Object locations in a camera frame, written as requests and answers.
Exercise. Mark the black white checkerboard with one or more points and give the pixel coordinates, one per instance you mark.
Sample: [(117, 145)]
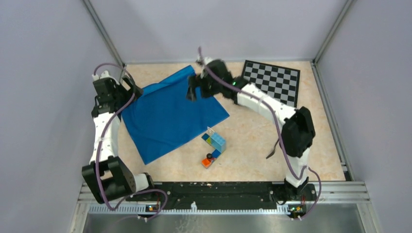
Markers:
[(280, 83)]

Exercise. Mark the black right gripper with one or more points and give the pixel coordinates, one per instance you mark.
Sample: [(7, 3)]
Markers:
[(197, 81)]

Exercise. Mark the blue cloth napkin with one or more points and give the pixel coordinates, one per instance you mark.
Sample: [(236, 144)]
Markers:
[(162, 119)]

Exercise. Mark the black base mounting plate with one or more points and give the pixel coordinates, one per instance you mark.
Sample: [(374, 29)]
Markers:
[(233, 195)]

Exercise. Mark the colourful toy brick assembly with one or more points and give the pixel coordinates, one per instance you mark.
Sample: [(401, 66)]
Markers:
[(217, 142)]

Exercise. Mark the aluminium frame rail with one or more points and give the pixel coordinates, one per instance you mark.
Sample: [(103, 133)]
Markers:
[(338, 193)]

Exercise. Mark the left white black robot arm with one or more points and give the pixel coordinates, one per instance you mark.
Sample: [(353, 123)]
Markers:
[(106, 175)]

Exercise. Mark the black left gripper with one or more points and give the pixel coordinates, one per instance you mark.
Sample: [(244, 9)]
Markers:
[(117, 86)]

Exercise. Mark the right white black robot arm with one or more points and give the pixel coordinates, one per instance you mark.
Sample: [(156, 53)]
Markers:
[(294, 126)]

